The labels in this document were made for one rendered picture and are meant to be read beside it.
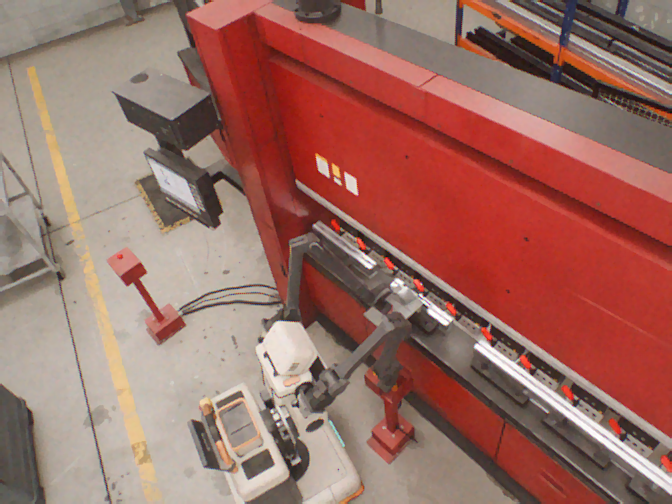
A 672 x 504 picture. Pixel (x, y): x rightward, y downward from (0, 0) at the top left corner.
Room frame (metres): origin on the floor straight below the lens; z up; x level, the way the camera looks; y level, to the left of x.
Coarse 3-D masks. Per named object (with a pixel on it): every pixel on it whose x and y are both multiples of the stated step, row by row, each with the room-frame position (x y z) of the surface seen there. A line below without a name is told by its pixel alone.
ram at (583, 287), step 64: (320, 128) 2.11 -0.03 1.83; (384, 128) 1.76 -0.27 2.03; (320, 192) 2.19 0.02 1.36; (384, 192) 1.78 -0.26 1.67; (448, 192) 1.49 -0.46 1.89; (512, 192) 1.27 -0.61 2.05; (448, 256) 1.47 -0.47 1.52; (512, 256) 1.23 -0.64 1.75; (576, 256) 1.05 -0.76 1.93; (640, 256) 0.91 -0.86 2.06; (512, 320) 1.19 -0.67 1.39; (576, 320) 1.00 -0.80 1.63; (640, 320) 0.85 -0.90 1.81; (640, 384) 0.77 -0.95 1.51
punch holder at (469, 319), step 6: (456, 300) 1.42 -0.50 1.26; (456, 306) 1.42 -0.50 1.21; (462, 306) 1.39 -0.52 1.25; (462, 312) 1.39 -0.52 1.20; (468, 312) 1.36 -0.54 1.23; (474, 312) 1.34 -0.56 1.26; (462, 318) 1.39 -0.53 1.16; (468, 318) 1.36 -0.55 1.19; (474, 318) 1.34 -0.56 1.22; (480, 318) 1.31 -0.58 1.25; (462, 324) 1.38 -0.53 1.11; (468, 324) 1.36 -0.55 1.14; (474, 324) 1.33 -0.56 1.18; (480, 324) 1.31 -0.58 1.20; (486, 324) 1.35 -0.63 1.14; (474, 330) 1.33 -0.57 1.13; (480, 330) 1.31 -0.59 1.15
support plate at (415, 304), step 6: (396, 288) 1.74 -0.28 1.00; (402, 288) 1.74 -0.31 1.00; (390, 300) 1.67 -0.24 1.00; (414, 300) 1.65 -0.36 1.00; (396, 306) 1.63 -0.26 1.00; (402, 306) 1.62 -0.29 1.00; (408, 306) 1.62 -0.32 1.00; (414, 306) 1.61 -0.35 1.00; (420, 306) 1.61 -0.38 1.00; (366, 312) 1.63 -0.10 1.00; (372, 312) 1.62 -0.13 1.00; (378, 312) 1.61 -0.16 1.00; (402, 312) 1.59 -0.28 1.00; (408, 312) 1.58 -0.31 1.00; (372, 318) 1.58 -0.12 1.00; (378, 318) 1.58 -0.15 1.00; (378, 324) 1.54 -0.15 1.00
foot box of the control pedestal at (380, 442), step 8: (400, 416) 1.43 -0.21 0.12; (384, 424) 1.40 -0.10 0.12; (408, 424) 1.37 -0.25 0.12; (376, 432) 1.36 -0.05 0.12; (384, 432) 1.35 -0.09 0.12; (400, 432) 1.33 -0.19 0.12; (408, 432) 1.32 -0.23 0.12; (368, 440) 1.36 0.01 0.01; (376, 440) 1.35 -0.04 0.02; (384, 440) 1.30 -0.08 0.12; (392, 440) 1.29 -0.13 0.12; (400, 440) 1.28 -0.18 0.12; (408, 440) 1.32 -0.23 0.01; (376, 448) 1.31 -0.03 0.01; (384, 448) 1.30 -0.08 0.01; (392, 448) 1.25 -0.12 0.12; (400, 448) 1.28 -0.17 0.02; (384, 456) 1.25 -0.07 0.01; (392, 456) 1.24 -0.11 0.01
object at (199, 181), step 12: (156, 156) 2.45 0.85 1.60; (168, 156) 2.47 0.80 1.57; (168, 168) 2.35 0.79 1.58; (180, 168) 2.31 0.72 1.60; (192, 168) 2.33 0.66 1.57; (156, 180) 2.51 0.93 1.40; (192, 180) 2.20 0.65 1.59; (204, 180) 2.25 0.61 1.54; (192, 192) 2.24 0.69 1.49; (204, 192) 2.20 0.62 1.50; (180, 204) 2.39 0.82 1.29; (204, 204) 2.19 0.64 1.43; (216, 204) 2.26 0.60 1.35; (204, 216) 2.23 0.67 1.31; (216, 216) 2.21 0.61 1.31
